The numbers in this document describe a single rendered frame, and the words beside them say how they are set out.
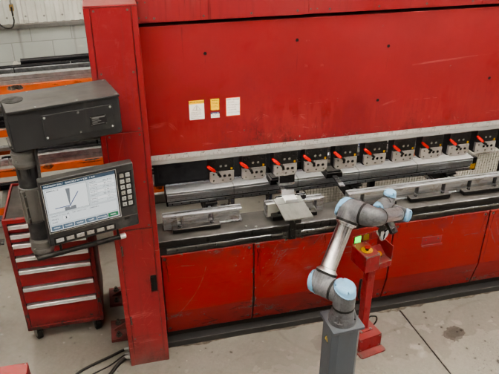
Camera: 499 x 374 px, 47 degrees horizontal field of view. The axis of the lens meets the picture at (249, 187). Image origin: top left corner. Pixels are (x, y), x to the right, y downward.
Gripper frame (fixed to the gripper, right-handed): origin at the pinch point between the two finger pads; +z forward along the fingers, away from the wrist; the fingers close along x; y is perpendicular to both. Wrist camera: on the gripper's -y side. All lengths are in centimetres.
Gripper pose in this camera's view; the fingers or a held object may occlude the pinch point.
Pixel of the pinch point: (382, 240)
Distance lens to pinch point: 369.4
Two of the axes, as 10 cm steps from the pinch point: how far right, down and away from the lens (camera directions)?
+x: -9.1, 2.1, -3.7
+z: -0.4, 8.3, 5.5
